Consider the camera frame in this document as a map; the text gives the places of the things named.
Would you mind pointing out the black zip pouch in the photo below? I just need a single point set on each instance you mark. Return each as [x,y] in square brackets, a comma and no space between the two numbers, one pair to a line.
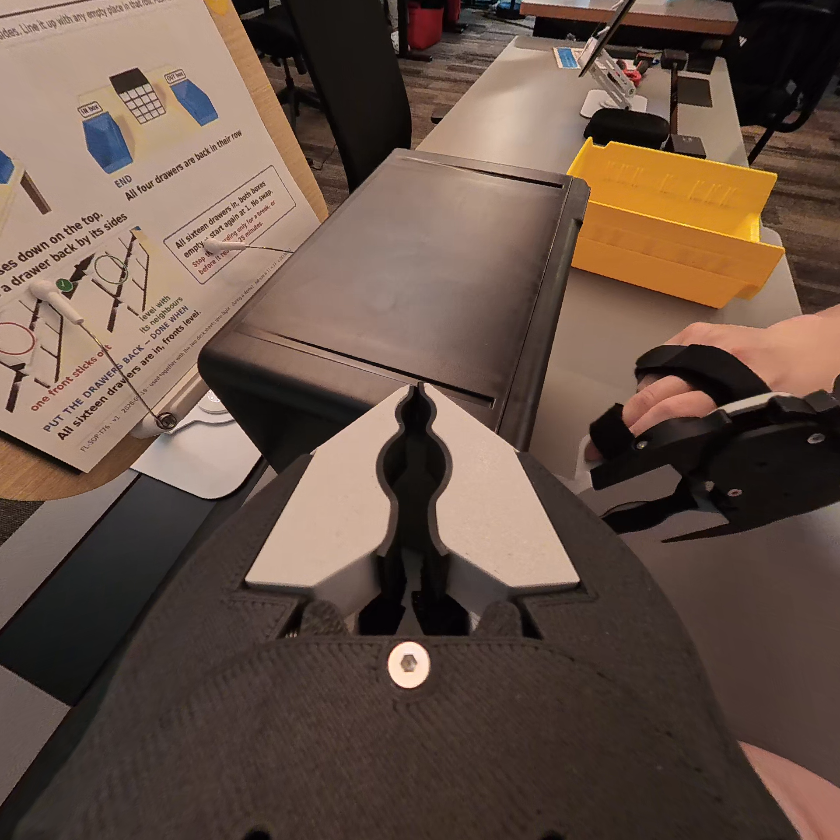
[630,124]

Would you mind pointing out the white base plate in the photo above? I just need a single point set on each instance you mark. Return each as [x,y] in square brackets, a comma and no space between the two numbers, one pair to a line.
[197,466]

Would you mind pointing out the black office chair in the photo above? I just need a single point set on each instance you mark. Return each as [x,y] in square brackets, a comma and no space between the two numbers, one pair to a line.
[774,65]
[354,85]
[275,39]

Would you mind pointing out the instruction poster on board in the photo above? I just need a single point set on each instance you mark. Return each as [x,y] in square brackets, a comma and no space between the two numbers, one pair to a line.
[275,98]

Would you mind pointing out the red storage bin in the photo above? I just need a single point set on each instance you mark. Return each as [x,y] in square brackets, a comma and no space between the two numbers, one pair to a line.
[426,29]

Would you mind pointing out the wooden office desk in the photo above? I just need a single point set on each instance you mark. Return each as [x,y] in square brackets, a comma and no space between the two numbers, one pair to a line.
[630,16]

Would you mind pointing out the metal poster clamp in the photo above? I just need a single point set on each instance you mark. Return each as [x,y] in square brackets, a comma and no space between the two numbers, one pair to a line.
[167,420]

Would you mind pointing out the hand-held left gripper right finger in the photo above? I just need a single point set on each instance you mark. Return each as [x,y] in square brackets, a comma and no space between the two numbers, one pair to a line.
[505,518]

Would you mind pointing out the person's right hand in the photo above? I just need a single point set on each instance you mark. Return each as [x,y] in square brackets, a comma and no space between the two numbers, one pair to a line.
[787,354]

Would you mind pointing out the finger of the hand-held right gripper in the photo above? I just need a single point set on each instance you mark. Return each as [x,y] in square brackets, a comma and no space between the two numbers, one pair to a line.
[649,512]
[702,530]

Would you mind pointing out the printed instruction poster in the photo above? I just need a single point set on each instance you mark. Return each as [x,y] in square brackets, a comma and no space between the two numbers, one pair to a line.
[164,131]

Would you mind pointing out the black power adapter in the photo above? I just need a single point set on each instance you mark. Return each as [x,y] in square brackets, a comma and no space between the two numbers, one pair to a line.
[689,145]

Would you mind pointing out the small white stand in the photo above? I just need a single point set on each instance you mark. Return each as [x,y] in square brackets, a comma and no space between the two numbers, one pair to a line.
[617,92]

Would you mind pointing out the person's left forearm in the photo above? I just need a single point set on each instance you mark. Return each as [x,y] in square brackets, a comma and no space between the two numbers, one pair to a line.
[794,794]

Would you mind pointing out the blue white card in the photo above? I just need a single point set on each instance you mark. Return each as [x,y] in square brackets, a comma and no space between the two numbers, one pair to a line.
[571,57]

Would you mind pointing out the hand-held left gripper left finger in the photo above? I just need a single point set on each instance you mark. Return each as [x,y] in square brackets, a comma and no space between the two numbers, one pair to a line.
[328,518]

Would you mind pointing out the yellow storage bin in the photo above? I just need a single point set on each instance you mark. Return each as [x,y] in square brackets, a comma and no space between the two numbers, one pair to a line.
[656,262]

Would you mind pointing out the black drawer cabinet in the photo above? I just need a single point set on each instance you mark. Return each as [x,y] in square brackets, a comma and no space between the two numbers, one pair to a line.
[407,262]

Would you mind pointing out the black tablet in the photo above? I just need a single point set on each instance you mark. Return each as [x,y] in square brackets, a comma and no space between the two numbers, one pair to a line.
[607,36]

